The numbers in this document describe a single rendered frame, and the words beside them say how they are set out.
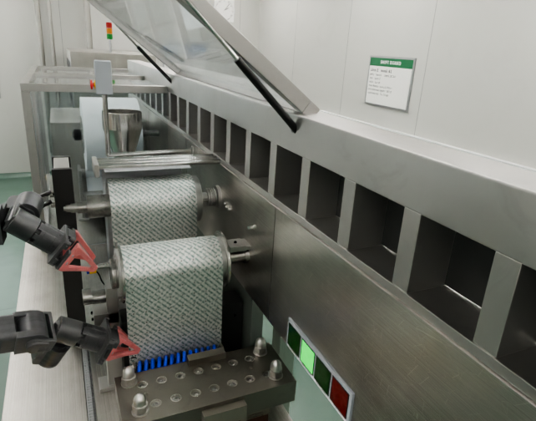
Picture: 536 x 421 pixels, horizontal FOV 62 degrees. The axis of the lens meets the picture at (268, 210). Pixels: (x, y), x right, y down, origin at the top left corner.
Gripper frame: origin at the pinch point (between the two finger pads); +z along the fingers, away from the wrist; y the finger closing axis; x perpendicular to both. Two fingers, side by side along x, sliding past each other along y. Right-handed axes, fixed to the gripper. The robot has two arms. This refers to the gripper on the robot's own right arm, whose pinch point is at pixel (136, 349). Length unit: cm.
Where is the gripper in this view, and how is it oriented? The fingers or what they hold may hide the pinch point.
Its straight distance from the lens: 118.8
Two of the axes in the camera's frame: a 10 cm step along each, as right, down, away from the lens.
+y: 4.1, 3.3, -8.5
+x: 5.1, -8.6, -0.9
